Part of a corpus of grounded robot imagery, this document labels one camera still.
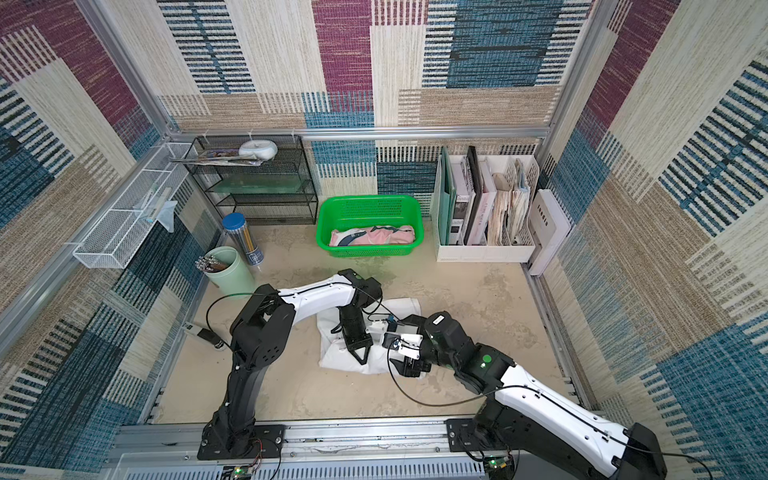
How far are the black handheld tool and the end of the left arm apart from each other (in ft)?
1.29

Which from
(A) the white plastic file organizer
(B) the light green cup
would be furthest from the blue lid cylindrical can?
(A) the white plastic file organizer

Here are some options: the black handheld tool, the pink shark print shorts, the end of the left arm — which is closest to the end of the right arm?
the end of the left arm

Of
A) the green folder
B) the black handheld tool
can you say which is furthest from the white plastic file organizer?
the black handheld tool

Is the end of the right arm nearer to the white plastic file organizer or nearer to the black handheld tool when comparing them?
the white plastic file organizer

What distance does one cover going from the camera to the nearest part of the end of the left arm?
778 millimetres

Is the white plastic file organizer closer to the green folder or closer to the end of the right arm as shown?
the green folder

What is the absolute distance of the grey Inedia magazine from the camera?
925 millimetres

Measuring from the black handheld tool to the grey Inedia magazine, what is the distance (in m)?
1.04

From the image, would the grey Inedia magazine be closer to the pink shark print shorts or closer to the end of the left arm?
the pink shark print shorts

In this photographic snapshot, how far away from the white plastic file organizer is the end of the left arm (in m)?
0.39

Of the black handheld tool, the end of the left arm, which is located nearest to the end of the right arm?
the end of the left arm

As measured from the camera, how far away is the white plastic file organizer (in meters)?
0.96
